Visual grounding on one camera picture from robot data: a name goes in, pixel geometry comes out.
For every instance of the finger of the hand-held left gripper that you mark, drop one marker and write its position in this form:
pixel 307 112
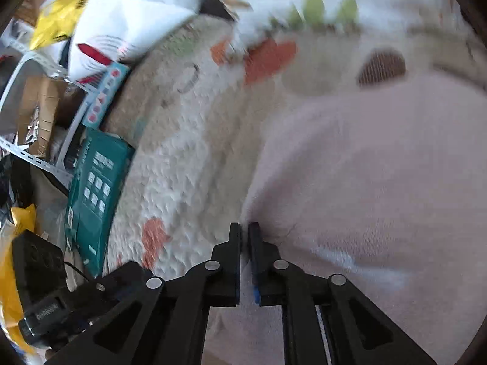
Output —
pixel 125 279

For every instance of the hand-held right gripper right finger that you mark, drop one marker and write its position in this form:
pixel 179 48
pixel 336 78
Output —
pixel 255 258

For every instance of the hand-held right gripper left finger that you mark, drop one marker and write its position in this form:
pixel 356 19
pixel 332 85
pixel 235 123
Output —
pixel 232 258

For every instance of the pink embroidered sweater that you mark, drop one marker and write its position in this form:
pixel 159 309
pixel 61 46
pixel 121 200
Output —
pixel 361 178

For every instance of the teal cardboard box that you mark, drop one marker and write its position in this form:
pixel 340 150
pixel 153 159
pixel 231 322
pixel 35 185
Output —
pixel 95 197

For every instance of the cream fluffy printed blanket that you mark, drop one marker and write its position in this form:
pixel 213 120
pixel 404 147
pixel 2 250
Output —
pixel 182 159

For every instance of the white perforated metal bar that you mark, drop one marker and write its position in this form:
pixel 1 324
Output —
pixel 34 157
pixel 53 68

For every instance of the brown cardboard box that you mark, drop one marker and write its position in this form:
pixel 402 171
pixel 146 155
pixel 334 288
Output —
pixel 40 110

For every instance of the light blue strip pack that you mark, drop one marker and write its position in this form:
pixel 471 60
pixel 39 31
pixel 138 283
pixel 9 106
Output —
pixel 106 95

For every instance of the white and yellow plastic bag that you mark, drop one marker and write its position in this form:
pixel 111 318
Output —
pixel 144 11

